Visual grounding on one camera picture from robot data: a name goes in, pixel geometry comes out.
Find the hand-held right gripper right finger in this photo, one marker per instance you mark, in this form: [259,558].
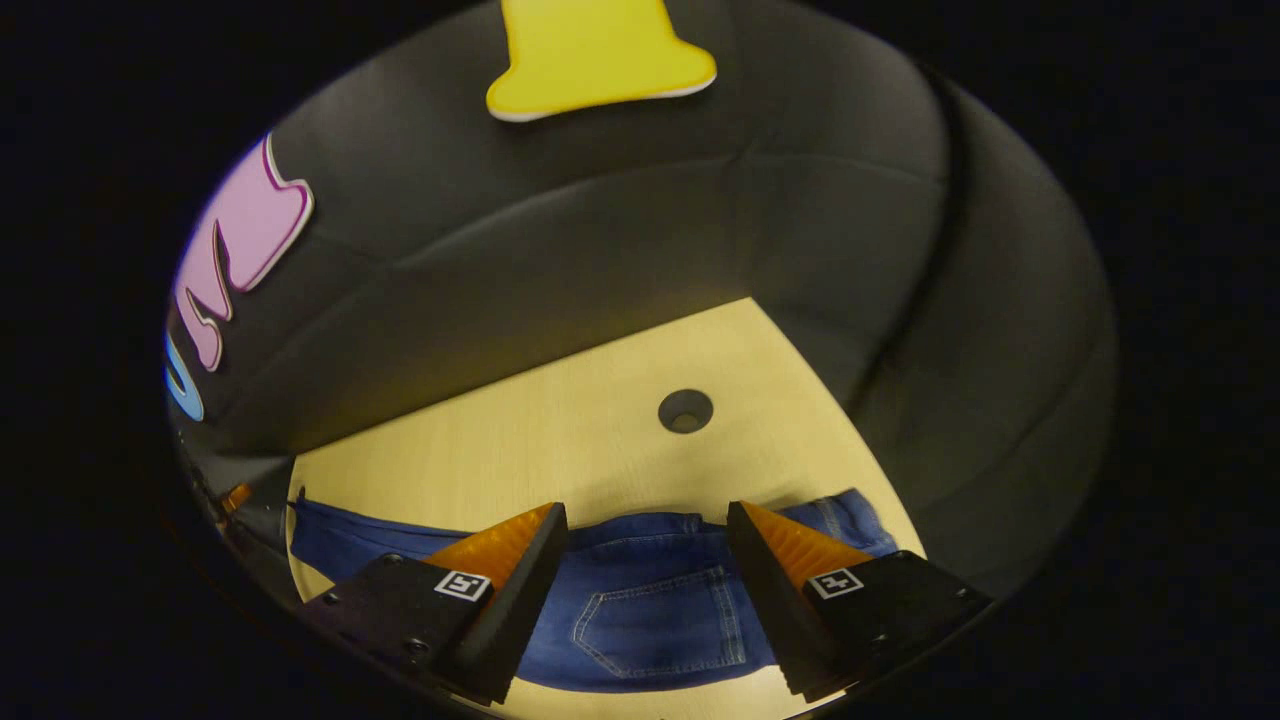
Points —
[765,600]

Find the blue denim jeans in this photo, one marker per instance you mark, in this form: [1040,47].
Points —
[650,620]

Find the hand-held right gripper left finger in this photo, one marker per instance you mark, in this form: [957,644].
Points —
[520,600]

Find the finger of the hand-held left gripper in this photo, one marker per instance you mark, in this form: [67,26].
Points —
[236,497]

